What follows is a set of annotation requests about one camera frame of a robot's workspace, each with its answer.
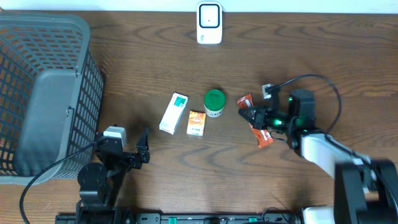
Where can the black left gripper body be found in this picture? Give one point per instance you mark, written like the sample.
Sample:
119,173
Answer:
129,161

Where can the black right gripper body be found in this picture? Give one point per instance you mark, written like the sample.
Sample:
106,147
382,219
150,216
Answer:
276,120

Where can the red snack bag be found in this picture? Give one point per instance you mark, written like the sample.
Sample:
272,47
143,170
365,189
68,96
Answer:
263,136

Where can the white green carton box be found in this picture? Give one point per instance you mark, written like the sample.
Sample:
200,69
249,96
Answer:
173,113

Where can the green lid jar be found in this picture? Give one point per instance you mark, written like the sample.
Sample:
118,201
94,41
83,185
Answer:
214,102

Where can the small orange box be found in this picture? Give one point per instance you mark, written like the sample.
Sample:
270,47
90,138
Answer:
196,123

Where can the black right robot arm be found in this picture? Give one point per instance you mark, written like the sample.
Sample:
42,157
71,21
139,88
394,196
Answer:
365,188

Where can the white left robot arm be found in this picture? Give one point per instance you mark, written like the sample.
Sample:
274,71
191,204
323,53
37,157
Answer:
101,181

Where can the grey plastic shopping basket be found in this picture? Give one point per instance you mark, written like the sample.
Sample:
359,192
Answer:
51,93

